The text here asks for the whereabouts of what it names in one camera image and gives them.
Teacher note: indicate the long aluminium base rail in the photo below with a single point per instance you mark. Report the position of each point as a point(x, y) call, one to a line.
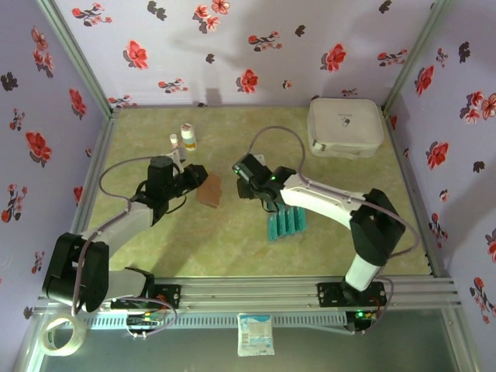
point(248, 292)

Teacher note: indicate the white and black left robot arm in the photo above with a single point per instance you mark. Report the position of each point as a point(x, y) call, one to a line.
point(116, 228)

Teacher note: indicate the small white pill bottle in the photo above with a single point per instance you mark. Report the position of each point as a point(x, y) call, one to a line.
point(174, 140)

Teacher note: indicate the pink leather card holder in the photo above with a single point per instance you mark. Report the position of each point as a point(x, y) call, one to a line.
point(211, 192)

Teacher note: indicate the white zippered medicine pouch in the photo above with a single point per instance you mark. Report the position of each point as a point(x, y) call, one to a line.
point(345, 128)

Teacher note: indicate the clear adhesive tape roll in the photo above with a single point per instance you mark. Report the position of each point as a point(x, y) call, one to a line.
point(80, 337)

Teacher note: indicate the large white pill bottle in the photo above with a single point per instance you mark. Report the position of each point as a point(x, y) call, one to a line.
point(188, 139)

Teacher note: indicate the aluminium frame post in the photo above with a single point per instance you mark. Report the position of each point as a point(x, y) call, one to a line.
point(413, 58)
point(77, 58)

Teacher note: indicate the aluminium side rail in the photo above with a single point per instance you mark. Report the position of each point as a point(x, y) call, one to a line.
point(415, 193)
point(108, 135)

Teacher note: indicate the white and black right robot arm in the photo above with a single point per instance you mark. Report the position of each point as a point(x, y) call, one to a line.
point(321, 201)

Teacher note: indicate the white and blue gauze packet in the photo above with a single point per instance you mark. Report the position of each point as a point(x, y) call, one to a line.
point(255, 335)

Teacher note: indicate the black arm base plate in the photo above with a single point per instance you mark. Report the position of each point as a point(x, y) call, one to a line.
point(327, 294)
point(170, 294)

